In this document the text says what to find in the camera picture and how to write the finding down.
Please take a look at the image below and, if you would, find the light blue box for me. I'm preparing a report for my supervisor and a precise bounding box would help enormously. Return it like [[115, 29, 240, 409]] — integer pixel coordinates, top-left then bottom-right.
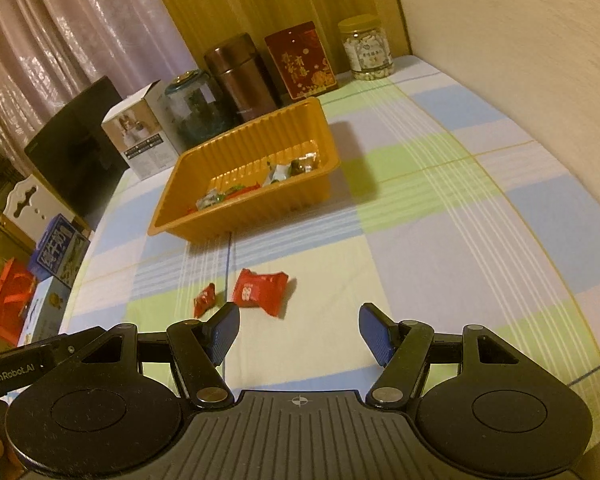
[[22, 277, 74, 347]]

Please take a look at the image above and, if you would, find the black monitor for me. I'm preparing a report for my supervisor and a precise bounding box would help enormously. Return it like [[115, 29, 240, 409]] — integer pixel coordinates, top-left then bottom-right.
[[23, 75, 132, 232]]

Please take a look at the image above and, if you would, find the white cardboard box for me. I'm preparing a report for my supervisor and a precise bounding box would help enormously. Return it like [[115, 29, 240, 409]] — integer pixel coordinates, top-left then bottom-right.
[[101, 79, 182, 181]]

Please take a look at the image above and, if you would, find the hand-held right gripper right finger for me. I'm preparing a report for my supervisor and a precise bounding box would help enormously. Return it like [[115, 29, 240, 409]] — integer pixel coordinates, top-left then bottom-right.
[[358, 302, 523, 409]]

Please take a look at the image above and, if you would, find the silver white pouch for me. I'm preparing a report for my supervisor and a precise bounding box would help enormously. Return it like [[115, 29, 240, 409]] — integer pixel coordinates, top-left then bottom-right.
[[261, 162, 294, 187]]

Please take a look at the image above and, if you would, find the checked tablecloth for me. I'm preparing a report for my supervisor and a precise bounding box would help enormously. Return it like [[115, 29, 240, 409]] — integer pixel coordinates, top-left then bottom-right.
[[57, 54, 600, 413]]

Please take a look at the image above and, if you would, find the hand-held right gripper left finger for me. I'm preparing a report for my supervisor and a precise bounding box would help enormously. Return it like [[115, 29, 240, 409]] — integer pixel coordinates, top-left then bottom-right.
[[80, 302, 242, 409]]

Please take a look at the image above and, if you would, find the clear plastic jar of nuts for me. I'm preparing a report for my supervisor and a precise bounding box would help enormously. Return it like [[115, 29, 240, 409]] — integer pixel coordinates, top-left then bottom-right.
[[337, 15, 395, 81]]

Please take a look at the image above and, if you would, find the red gift bag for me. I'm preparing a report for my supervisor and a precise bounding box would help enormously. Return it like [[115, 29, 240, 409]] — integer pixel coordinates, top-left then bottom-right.
[[0, 257, 39, 347]]

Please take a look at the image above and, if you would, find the orange plastic tray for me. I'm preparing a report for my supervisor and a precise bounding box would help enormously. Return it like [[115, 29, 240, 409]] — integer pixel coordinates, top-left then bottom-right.
[[147, 95, 342, 244]]

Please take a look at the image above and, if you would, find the pale curtain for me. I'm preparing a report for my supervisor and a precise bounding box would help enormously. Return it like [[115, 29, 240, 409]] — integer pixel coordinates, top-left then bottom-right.
[[0, 0, 197, 143]]

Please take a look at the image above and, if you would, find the glass jar with dark contents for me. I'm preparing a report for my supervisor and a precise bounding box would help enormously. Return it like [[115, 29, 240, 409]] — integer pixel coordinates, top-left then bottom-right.
[[163, 69, 232, 152]]

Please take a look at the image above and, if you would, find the blue milk carton box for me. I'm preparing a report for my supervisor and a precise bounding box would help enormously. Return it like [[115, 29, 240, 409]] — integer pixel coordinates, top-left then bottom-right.
[[28, 213, 92, 289]]

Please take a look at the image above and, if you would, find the small red candy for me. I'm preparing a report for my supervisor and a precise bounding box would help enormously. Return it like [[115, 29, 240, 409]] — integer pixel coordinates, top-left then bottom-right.
[[193, 283, 218, 319]]

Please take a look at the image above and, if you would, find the white wooden chair back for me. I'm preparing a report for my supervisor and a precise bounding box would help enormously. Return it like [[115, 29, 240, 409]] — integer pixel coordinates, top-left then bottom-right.
[[0, 174, 65, 262]]

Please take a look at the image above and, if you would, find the red gold printed box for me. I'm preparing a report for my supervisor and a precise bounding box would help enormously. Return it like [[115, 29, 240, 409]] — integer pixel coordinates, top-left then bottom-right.
[[264, 20, 339, 100]]

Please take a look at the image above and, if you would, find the copper metal canister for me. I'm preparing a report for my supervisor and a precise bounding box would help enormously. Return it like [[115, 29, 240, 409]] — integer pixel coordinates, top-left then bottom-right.
[[203, 32, 281, 124]]

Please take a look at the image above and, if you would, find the green candy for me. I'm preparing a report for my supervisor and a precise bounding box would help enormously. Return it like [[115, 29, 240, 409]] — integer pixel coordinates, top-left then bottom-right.
[[194, 191, 227, 213]]

